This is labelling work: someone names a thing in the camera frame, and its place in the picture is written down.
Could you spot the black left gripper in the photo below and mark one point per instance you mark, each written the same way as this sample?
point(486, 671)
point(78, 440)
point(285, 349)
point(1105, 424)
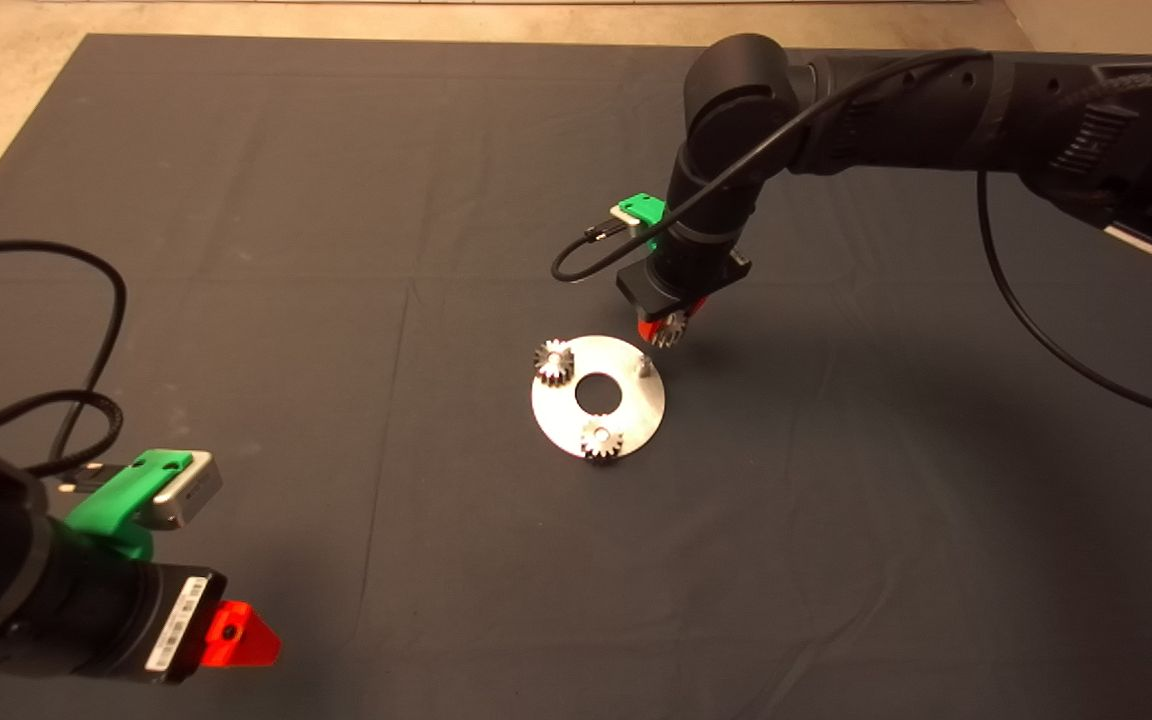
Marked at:
point(136, 620)

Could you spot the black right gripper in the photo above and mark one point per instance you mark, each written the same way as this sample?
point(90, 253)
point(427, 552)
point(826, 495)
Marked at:
point(681, 280)

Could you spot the steel planetary gear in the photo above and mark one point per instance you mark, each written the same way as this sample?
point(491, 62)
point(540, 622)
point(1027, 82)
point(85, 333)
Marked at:
point(554, 368)
point(671, 328)
point(591, 440)

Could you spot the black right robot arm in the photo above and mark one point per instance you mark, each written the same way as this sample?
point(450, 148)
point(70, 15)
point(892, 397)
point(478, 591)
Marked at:
point(936, 110)

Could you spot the round metal carrier plate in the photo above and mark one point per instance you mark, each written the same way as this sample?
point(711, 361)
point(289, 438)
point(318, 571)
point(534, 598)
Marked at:
point(636, 410)

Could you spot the dark table cloth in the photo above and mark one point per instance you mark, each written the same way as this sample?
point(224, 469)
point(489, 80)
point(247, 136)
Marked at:
point(336, 200)

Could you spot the silver right camera box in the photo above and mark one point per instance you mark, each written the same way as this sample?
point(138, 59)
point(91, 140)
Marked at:
point(626, 222)

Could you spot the silver camera box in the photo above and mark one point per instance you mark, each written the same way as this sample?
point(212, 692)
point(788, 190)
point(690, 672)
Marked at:
point(626, 222)
point(186, 495)

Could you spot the green right camera mount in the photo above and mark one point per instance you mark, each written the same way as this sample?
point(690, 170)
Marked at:
point(648, 210)

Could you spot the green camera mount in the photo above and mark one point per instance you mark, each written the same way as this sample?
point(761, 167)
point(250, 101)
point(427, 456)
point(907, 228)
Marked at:
point(116, 500)
point(648, 210)

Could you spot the silver left camera box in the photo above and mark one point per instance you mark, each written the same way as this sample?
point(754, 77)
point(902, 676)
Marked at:
point(186, 495)

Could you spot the green left camera mount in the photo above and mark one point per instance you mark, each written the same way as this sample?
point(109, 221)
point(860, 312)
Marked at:
point(116, 500)

